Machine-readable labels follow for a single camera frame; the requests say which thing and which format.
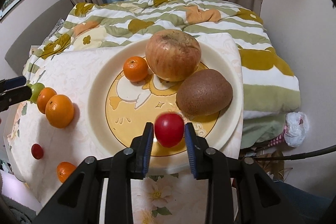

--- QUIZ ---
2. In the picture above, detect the small red cherry tomato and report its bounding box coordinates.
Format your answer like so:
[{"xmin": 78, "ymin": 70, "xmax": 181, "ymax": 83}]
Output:
[{"xmin": 31, "ymin": 143, "xmax": 44, "ymax": 160}]

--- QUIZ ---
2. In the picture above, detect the cream duck pattern plate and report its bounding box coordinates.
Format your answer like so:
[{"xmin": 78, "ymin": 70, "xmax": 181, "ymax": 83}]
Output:
[{"xmin": 87, "ymin": 37, "xmax": 244, "ymax": 175}]

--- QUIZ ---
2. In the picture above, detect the grey headboard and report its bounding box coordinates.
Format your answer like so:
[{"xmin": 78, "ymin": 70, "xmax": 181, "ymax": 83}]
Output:
[{"xmin": 5, "ymin": 0, "xmax": 73, "ymax": 76}]

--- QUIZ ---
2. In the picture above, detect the brown kiwi fruit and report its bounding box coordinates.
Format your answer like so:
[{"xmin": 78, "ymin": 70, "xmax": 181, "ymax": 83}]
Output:
[{"xmin": 176, "ymin": 69, "xmax": 233, "ymax": 116}]

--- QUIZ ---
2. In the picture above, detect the green striped floral quilt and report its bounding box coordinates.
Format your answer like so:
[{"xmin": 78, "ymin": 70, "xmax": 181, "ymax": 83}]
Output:
[{"xmin": 23, "ymin": 0, "xmax": 301, "ymax": 148}]

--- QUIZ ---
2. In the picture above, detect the large red-yellow apple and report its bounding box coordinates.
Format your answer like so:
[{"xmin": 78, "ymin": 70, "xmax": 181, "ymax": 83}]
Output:
[{"xmin": 145, "ymin": 30, "xmax": 202, "ymax": 82}]

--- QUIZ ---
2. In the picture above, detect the white plastic bag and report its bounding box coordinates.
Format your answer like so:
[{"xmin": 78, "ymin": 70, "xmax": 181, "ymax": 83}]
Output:
[{"xmin": 284, "ymin": 111, "xmax": 310, "ymax": 148}]

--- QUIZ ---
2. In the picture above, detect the black cable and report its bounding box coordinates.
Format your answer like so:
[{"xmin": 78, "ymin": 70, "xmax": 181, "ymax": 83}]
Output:
[{"xmin": 252, "ymin": 144, "xmax": 336, "ymax": 162}]

